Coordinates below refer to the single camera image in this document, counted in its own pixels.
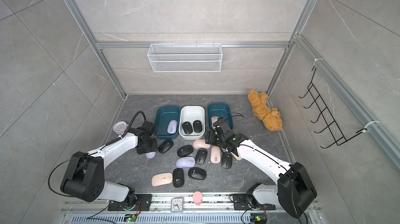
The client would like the purple mouse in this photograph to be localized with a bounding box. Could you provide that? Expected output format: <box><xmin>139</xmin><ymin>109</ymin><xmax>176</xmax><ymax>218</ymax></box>
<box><xmin>176</xmin><ymin>156</ymin><xmax>196</xmax><ymax>169</ymax></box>
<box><xmin>167</xmin><ymin>119</ymin><xmax>178</xmax><ymax>134</ymax></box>
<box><xmin>145</xmin><ymin>151</ymin><xmax>157</xmax><ymax>159</ymax></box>

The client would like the pink mouse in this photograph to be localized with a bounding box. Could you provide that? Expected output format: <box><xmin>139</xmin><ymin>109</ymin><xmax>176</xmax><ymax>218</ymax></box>
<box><xmin>231</xmin><ymin>152</ymin><xmax>242</xmax><ymax>161</ymax></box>
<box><xmin>210</xmin><ymin>146</ymin><xmax>221</xmax><ymax>164</ymax></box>
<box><xmin>192</xmin><ymin>139</ymin><xmax>211</xmax><ymax>150</ymax></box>
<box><xmin>210</xmin><ymin>116</ymin><xmax>218</xmax><ymax>130</ymax></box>
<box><xmin>151</xmin><ymin>173</ymin><xmax>173</xmax><ymax>187</ymax></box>

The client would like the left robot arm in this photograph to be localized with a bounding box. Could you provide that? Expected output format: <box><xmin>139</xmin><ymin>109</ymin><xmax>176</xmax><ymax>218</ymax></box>
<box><xmin>47</xmin><ymin>111</ymin><xmax>157</xmax><ymax>208</ymax></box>

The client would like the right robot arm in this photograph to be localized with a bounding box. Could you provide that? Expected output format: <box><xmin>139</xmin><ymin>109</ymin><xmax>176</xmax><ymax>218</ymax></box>
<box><xmin>205</xmin><ymin>116</ymin><xmax>317</xmax><ymax>219</ymax></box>

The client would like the right teal storage box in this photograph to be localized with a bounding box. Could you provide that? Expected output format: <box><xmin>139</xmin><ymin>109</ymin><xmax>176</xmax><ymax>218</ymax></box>
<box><xmin>207</xmin><ymin>103</ymin><xmax>233</xmax><ymax>130</ymax></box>

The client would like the teal storage box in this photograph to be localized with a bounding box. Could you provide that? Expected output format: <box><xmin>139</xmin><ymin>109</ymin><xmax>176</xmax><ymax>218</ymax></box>
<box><xmin>207</xmin><ymin>103</ymin><xmax>233</xmax><ymax>130</ymax></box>
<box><xmin>155</xmin><ymin>105</ymin><xmax>180</xmax><ymax>140</ymax></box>

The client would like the left teal storage box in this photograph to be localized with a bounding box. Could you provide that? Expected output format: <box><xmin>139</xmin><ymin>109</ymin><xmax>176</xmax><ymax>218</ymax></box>
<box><xmin>155</xmin><ymin>105</ymin><xmax>180</xmax><ymax>140</ymax></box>

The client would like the white storage box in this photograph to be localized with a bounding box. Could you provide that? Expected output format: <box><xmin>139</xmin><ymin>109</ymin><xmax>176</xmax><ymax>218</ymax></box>
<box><xmin>179</xmin><ymin>105</ymin><xmax>205</xmax><ymax>140</ymax></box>

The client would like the purple round alarm clock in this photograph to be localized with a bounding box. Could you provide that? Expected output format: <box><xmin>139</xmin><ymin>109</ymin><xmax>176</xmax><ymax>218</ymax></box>
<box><xmin>113</xmin><ymin>121</ymin><xmax>128</xmax><ymax>135</ymax></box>

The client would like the brown teddy bear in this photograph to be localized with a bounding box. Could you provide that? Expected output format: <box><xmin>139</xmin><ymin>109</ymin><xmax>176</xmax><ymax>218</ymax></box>
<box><xmin>248</xmin><ymin>90</ymin><xmax>283</xmax><ymax>131</ymax></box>

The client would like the pink cylinder cup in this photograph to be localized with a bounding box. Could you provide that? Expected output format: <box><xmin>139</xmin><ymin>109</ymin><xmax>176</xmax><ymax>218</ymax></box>
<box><xmin>193</xmin><ymin>191</ymin><xmax>203</xmax><ymax>206</ymax></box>

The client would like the white square desk clock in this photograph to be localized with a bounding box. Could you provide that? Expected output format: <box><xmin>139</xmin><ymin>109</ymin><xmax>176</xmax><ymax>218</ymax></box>
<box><xmin>170</xmin><ymin>197</ymin><xmax>184</xmax><ymax>213</ymax></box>

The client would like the left green circuit board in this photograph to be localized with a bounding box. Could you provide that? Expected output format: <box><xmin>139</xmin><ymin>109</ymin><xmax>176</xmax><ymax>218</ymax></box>
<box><xmin>124</xmin><ymin>214</ymin><xmax>138</xmax><ymax>223</ymax></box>

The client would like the green circuit board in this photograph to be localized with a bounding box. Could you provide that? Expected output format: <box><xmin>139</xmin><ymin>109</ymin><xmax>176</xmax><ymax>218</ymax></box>
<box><xmin>250</xmin><ymin>215</ymin><xmax>267</xmax><ymax>224</ymax></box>
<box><xmin>124</xmin><ymin>214</ymin><xmax>138</xmax><ymax>223</ymax></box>

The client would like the right green circuit board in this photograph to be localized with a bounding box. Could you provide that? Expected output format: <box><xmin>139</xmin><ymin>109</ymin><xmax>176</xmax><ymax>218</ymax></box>
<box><xmin>250</xmin><ymin>215</ymin><xmax>267</xmax><ymax>224</ymax></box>

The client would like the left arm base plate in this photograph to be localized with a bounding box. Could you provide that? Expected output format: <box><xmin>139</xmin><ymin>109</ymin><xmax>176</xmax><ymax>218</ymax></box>
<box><xmin>107</xmin><ymin>193</ymin><xmax>152</xmax><ymax>211</ymax></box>

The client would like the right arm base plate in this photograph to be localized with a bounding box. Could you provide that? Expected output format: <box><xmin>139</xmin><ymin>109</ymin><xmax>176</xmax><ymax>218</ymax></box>
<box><xmin>229</xmin><ymin>193</ymin><xmax>276</xmax><ymax>210</ymax></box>

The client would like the white wire mesh basket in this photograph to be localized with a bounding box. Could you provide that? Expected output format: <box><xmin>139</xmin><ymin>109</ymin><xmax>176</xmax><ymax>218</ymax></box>
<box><xmin>147</xmin><ymin>44</ymin><xmax>223</xmax><ymax>73</ymax></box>

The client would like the black wire hook rack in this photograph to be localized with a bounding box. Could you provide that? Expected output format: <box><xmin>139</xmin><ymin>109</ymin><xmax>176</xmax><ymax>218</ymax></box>
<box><xmin>298</xmin><ymin>66</ymin><xmax>368</xmax><ymax>149</ymax></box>

